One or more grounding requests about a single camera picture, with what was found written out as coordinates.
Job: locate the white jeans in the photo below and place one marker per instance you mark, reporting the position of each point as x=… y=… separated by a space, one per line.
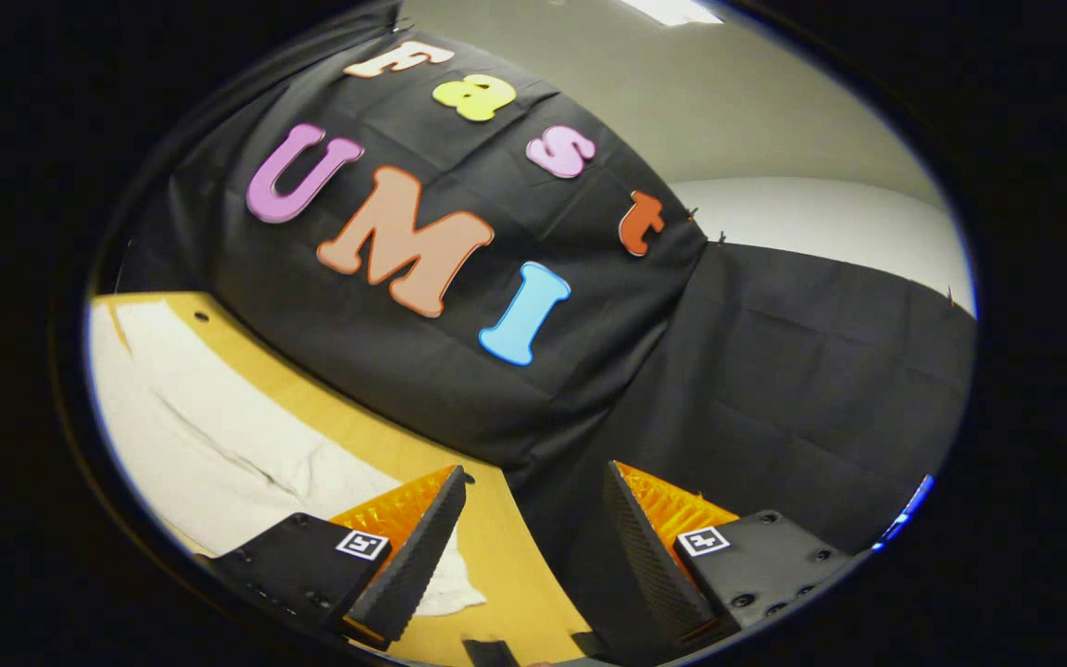
x=219 y=435

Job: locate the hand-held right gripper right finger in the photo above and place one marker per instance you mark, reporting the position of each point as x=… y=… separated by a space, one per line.
x=649 y=556

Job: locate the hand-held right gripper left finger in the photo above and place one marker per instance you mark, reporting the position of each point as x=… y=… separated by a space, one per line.
x=413 y=565

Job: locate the black backdrop cloth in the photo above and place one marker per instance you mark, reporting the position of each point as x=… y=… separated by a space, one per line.
x=774 y=371

